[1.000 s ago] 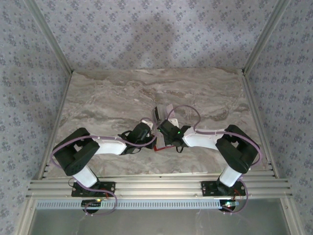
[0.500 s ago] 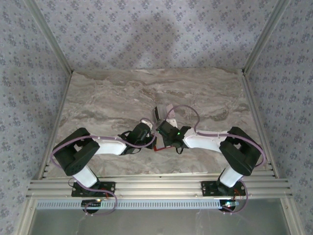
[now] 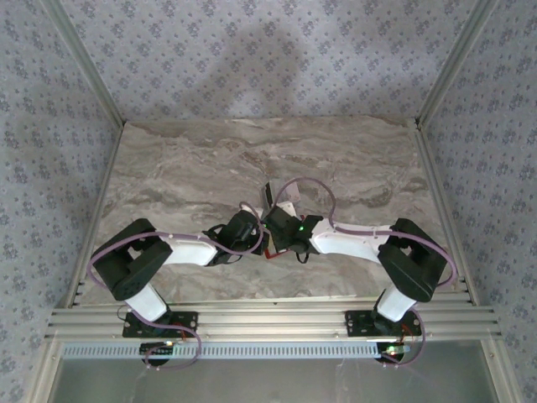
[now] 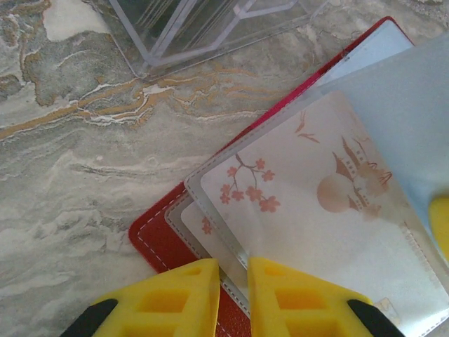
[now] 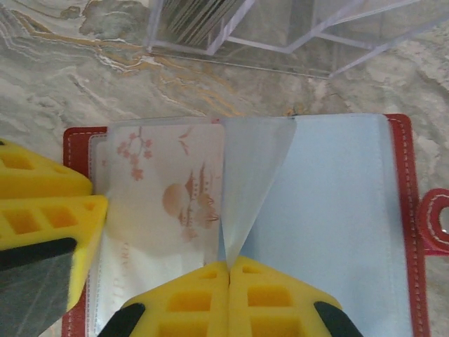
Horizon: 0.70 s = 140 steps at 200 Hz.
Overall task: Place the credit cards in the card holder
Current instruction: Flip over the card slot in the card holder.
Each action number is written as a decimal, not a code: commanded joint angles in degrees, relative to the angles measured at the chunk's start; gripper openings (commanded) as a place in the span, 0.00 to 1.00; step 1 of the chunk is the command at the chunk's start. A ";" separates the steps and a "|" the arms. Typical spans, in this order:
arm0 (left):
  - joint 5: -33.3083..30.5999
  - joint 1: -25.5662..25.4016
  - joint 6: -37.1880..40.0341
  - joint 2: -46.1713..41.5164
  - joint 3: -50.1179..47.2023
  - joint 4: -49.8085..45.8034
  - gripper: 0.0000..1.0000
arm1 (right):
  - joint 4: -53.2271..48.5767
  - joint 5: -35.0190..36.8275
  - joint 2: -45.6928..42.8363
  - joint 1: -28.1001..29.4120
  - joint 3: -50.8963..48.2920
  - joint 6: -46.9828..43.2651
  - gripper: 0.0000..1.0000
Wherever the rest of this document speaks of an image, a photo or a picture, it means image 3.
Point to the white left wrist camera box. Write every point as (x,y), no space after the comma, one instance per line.
(247,207)

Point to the aluminium front rail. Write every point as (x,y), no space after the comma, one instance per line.
(272,319)

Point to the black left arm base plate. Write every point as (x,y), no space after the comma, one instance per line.
(189,323)

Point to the aluminium frame post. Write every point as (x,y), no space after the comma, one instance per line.
(90,63)
(452,63)

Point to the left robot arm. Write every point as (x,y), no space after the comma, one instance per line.
(191,254)

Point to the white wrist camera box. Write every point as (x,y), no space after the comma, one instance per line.
(288,207)
(247,207)

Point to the aluminium side rail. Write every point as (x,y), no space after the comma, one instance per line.
(440,210)
(97,214)

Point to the black card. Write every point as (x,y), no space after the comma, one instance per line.
(266,193)

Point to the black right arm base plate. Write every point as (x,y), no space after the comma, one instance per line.
(356,325)

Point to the red card holder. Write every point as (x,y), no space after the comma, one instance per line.
(270,254)

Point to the aluminium frame leg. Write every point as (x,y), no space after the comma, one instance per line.
(44,373)
(499,373)

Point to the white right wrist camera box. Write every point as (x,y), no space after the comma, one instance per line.
(288,207)

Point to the black controller board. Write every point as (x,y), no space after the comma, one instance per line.
(392,352)
(157,349)

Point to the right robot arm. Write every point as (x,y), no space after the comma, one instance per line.
(344,243)

